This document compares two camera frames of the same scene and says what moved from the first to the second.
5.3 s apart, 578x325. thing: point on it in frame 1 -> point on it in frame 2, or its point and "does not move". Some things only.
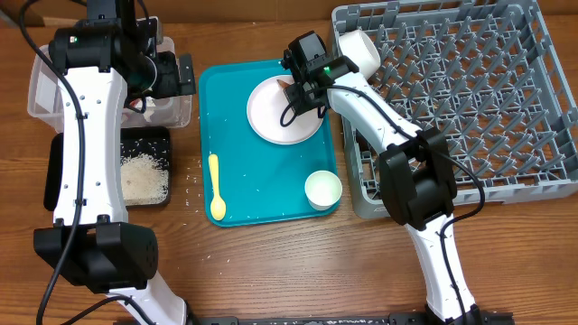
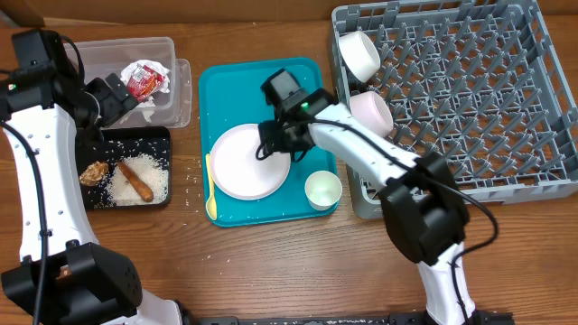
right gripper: [301, 106] -> [274, 140]
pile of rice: [144, 180] does not move
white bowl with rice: [358, 46] does not move
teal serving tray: [247, 181] does not move
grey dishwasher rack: [489, 74] does not move
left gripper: [172, 86] -> [116, 101]
